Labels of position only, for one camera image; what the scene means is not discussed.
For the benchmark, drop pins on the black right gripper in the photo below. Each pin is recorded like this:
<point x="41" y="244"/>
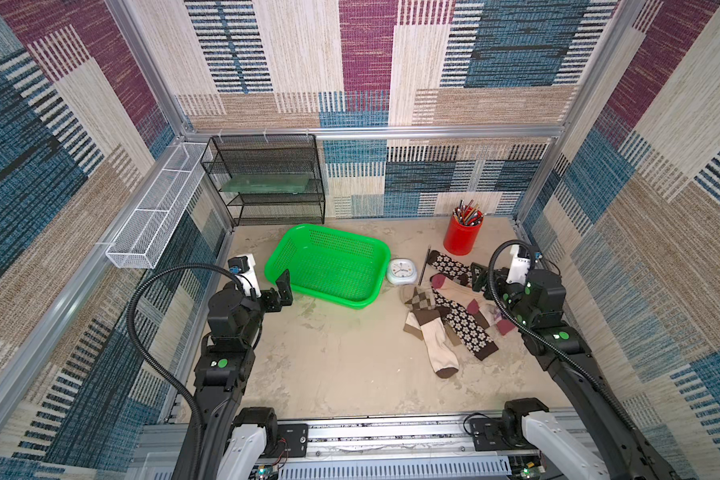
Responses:
<point x="493" y="288"/>

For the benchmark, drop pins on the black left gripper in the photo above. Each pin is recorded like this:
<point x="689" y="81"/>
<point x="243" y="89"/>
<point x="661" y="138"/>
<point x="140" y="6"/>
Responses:
<point x="284" y="296"/>

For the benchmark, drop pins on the cream brown striped sock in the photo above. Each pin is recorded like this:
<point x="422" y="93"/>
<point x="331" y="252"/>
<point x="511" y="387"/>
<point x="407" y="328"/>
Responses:
<point x="442" y="359"/>
<point x="412" y="327"/>

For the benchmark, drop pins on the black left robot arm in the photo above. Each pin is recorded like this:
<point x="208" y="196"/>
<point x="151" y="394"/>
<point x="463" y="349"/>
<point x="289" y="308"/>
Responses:
<point x="222" y="366"/>

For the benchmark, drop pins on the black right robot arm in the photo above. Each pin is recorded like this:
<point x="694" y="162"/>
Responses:
<point x="531" y="296"/>

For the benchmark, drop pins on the beige purple striped sock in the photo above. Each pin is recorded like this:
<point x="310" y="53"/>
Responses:
<point x="449" y="289"/>

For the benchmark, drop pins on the brown floral sock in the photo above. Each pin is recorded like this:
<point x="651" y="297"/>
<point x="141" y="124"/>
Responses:
<point x="476" y="339"/>
<point x="450" y="268"/>

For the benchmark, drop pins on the red pencil cup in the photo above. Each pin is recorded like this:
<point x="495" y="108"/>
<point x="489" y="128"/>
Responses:
<point x="463" y="228"/>

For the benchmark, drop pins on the black pencil on table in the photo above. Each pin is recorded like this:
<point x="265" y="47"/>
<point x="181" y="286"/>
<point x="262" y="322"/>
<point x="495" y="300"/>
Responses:
<point x="424" y="266"/>

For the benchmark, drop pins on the green plastic basket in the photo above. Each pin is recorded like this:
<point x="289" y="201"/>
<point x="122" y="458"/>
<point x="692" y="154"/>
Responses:
<point x="344" y="268"/>

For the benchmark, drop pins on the beige magenta toe sock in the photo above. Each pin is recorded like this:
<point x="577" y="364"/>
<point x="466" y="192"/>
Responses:
<point x="497" y="318"/>

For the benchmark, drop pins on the brown argyle sock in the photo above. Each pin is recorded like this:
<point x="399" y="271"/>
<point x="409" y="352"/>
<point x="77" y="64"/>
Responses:
<point x="415" y="298"/>

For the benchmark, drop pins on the small white alarm clock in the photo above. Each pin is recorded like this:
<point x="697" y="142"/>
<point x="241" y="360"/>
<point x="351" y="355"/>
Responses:
<point x="401" y="271"/>

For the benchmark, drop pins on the green mat on shelf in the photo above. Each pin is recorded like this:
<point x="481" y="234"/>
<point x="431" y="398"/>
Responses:
<point x="265" y="184"/>

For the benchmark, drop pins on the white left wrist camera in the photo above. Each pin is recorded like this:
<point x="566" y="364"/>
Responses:
<point x="242" y="267"/>

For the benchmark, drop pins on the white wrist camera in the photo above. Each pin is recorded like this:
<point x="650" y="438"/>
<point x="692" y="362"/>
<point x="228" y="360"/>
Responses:
<point x="523" y="259"/>
<point x="242" y="267"/>

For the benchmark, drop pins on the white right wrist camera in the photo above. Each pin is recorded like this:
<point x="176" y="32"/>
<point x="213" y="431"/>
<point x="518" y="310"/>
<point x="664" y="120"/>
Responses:
<point x="523" y="259"/>

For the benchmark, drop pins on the black wire mesh shelf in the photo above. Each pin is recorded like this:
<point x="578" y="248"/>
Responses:
<point x="228" y="156"/>

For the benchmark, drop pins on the white wire mesh tray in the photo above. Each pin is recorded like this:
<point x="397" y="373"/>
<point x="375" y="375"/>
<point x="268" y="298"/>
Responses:
<point x="142" y="240"/>

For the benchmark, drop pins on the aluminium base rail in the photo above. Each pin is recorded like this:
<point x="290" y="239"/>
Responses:
<point x="468" y="446"/>

